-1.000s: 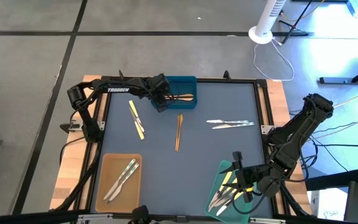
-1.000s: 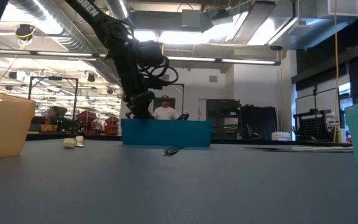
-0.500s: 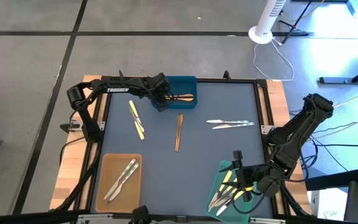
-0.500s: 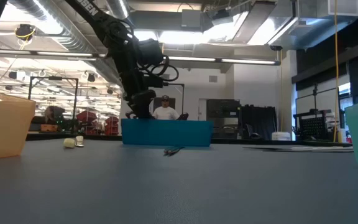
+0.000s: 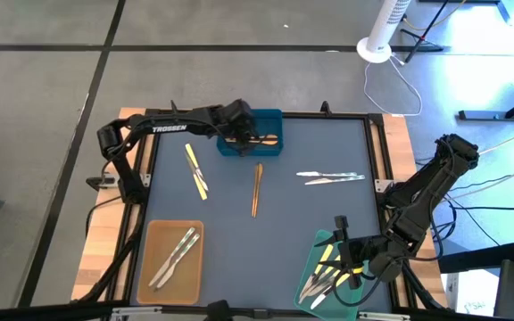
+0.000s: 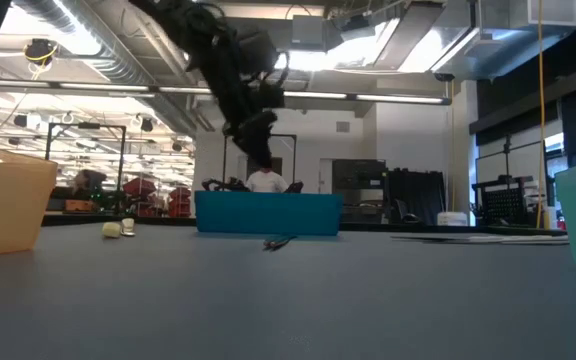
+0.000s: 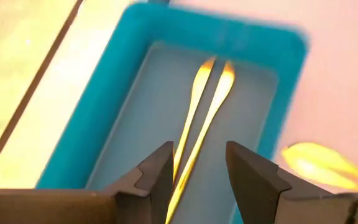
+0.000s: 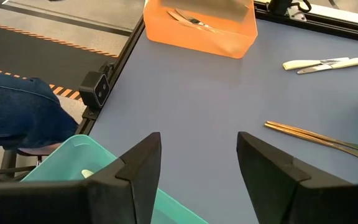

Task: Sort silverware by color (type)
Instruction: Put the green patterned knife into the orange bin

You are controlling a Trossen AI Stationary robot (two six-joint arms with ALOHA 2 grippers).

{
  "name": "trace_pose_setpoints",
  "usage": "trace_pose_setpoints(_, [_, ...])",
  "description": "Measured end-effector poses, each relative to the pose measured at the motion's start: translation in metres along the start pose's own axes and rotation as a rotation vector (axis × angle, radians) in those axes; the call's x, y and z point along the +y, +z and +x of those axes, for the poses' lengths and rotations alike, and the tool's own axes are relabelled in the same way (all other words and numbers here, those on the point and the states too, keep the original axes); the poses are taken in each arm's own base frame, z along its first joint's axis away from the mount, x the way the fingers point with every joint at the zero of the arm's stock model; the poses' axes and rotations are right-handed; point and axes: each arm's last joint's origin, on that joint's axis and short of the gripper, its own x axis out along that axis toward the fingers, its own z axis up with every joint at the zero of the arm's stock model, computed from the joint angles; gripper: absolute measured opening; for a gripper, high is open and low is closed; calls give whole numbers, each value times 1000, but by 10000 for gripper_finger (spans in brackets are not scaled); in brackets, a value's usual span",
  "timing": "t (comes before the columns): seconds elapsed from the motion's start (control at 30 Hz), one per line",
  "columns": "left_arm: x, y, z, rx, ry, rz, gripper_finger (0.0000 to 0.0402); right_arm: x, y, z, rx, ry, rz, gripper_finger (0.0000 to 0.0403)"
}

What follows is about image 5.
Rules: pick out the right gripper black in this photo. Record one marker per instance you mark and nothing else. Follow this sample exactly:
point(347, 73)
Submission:
point(373, 258)

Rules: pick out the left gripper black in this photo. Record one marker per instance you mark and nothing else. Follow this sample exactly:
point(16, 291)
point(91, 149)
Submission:
point(237, 120)

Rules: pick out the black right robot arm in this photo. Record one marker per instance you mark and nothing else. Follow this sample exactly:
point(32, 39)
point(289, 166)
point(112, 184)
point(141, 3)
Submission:
point(431, 187)

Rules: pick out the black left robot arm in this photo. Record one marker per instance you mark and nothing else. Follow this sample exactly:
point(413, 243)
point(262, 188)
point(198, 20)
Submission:
point(172, 122)

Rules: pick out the teal plastic bin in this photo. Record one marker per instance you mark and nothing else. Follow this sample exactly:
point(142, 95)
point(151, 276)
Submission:
point(310, 249)

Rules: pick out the blue plastic bin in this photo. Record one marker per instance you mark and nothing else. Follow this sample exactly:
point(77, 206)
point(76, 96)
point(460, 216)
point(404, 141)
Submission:
point(270, 125)

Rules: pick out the black gantry strut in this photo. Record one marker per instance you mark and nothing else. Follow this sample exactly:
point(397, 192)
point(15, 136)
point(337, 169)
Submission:
point(417, 292)
point(114, 267)

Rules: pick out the orange plastic bin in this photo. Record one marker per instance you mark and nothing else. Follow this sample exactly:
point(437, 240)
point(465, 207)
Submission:
point(159, 249)

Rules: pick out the black floor beam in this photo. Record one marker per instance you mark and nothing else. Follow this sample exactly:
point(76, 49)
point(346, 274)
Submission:
point(475, 258)

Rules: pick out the white tower fan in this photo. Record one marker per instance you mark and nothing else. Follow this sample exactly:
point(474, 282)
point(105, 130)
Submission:
point(384, 27)

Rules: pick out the black desk leg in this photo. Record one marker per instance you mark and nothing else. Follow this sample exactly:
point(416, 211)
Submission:
point(484, 115)

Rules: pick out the black tripod stand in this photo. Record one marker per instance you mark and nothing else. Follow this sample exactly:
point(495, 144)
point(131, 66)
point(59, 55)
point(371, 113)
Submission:
point(427, 29)

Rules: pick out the black table frame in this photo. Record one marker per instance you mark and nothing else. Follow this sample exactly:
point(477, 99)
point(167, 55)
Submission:
point(301, 113)

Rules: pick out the silver metal bracket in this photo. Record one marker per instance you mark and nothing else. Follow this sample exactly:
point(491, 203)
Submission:
point(384, 316)
point(136, 311)

